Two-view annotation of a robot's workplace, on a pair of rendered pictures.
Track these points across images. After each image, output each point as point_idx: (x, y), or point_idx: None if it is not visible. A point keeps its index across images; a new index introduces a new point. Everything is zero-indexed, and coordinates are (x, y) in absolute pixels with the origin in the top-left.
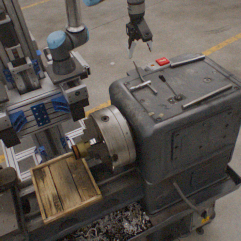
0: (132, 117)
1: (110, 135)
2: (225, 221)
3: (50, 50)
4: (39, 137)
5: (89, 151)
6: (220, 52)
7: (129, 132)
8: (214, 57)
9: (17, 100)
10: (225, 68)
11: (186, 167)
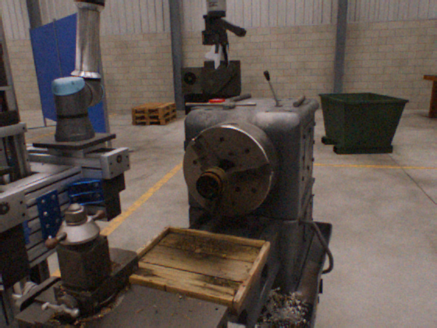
0: (257, 123)
1: (255, 136)
2: (317, 315)
3: (61, 100)
4: (8, 307)
5: (232, 172)
6: (161, 190)
7: (267, 135)
8: (160, 195)
9: (7, 188)
10: (179, 200)
11: (304, 198)
